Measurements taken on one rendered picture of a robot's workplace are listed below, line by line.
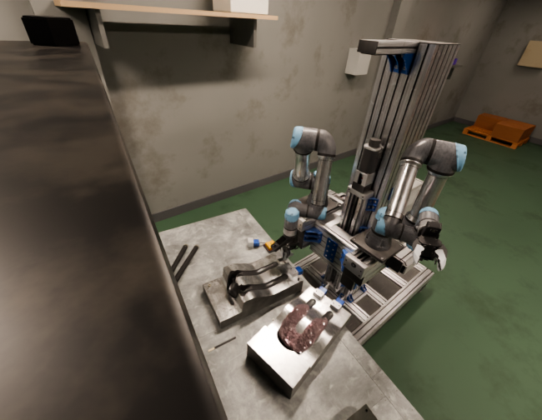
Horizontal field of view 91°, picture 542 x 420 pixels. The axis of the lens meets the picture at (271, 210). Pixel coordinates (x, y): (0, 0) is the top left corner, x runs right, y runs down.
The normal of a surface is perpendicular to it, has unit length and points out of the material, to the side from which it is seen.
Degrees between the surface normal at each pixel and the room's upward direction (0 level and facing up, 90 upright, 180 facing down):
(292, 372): 0
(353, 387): 0
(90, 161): 0
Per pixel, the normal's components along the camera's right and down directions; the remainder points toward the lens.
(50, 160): 0.06, -0.81
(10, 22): 0.61, 0.49
